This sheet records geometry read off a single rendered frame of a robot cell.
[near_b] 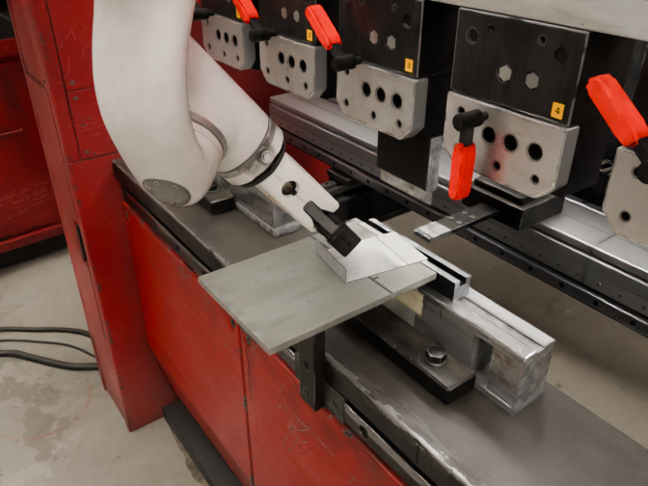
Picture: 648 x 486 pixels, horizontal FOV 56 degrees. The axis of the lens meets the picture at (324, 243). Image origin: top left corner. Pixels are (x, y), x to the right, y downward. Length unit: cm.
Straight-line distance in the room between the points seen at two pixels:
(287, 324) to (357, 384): 16
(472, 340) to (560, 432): 15
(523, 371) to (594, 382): 152
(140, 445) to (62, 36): 117
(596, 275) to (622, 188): 41
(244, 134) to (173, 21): 16
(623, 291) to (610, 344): 150
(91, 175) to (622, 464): 124
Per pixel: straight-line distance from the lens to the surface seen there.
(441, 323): 84
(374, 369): 85
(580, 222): 105
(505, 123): 65
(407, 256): 85
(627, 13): 58
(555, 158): 62
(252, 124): 65
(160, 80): 53
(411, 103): 74
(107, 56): 55
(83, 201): 158
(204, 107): 61
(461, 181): 66
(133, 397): 195
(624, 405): 225
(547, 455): 79
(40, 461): 205
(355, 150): 132
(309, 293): 77
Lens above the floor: 145
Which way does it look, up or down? 31 degrees down
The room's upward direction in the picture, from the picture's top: straight up
